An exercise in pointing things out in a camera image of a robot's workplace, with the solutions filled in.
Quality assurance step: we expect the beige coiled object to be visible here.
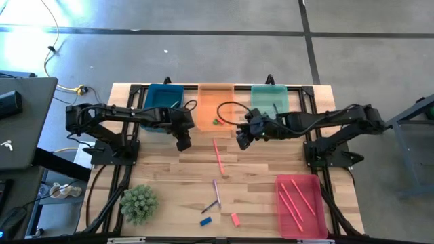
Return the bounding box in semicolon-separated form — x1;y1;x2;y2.
49;182;83;200

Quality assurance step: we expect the pink translucent plastic bin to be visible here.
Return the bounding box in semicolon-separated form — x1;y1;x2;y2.
275;174;329;240

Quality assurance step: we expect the teal translucent plastic bin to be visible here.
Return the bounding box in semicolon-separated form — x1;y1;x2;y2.
250;84;292;119

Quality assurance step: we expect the pink pencil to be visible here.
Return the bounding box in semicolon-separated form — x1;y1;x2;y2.
278;191;304;233
290;178;317;217
212;138;225;175
280;182;304;222

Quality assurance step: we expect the blue plastic bin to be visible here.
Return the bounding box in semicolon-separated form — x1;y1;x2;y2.
140;83;186;134

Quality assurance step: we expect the orange translucent plastic bin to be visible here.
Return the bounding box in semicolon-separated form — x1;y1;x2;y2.
197;82;236;133

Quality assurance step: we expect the purple translucent pen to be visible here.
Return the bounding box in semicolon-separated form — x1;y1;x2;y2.
212;178;222;209

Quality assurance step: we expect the white floor cable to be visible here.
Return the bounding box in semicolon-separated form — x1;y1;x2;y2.
39;0;82;93

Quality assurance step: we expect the dark blue Madisi crayon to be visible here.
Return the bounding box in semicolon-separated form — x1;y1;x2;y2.
201;199;220;215

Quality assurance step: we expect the white paper sheet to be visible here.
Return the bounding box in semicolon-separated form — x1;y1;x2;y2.
73;140;97;169

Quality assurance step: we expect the grey metal table frame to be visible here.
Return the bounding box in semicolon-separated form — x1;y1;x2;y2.
374;94;434;200

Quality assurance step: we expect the green artificial plant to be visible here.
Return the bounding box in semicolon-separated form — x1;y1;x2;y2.
119;184;161;227

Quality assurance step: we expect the silver bracket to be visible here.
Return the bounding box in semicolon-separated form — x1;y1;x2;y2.
297;238;336;244
107;237;147;244

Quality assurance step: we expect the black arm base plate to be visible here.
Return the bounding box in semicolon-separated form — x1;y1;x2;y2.
302;140;366;169
82;138;140;167

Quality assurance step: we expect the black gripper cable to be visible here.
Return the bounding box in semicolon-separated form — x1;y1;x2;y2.
216;100;255;127
76;98;199;119

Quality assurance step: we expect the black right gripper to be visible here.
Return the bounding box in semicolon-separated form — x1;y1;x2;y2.
236;108;282;151

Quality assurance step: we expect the black box device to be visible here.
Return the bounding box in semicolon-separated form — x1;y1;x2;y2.
0;90;24;120

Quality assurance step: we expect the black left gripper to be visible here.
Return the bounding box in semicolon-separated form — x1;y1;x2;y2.
162;108;197;153

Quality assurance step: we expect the black desk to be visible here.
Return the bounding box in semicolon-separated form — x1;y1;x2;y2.
0;76;59;171

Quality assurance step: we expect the black desk beam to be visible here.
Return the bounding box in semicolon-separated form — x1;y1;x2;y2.
32;146;92;182

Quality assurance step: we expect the black aluminium table frame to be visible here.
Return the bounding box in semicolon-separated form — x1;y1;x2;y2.
77;75;366;244

